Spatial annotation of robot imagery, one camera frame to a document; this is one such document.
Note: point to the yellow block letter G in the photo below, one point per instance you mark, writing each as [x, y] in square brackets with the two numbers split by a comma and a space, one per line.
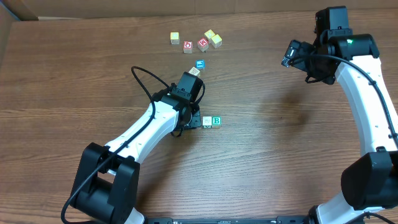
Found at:
[208, 35]

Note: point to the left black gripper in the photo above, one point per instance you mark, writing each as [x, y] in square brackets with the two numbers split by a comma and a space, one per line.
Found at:
[194, 119]

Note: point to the red block letter M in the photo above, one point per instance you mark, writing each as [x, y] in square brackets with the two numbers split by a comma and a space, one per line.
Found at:
[203, 44]

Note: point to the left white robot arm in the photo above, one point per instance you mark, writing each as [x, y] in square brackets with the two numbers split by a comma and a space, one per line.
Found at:
[105, 186]

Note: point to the natural block letter W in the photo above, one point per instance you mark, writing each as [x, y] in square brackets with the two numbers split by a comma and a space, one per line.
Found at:
[194, 71]

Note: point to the yellow block letter C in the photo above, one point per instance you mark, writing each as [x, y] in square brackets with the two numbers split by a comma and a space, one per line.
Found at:
[216, 41]

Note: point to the natural block swirl picture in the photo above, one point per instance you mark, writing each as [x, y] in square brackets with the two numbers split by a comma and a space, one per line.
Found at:
[207, 122]

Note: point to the yellow block far left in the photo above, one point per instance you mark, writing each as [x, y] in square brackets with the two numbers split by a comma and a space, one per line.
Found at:
[174, 38]

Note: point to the red block letter O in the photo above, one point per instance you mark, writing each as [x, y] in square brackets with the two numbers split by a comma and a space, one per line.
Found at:
[188, 47]

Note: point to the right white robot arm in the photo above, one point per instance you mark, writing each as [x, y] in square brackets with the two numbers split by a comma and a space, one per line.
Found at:
[337, 55]

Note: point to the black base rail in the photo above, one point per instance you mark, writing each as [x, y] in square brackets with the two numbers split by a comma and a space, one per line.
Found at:
[300, 219]

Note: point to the green block letter B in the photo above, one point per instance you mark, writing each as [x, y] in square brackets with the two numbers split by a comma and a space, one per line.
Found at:
[216, 122]

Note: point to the blue block letter L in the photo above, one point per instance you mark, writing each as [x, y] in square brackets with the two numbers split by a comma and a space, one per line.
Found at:
[200, 64]

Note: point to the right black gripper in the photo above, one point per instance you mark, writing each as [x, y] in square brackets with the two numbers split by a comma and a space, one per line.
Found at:
[302, 49]

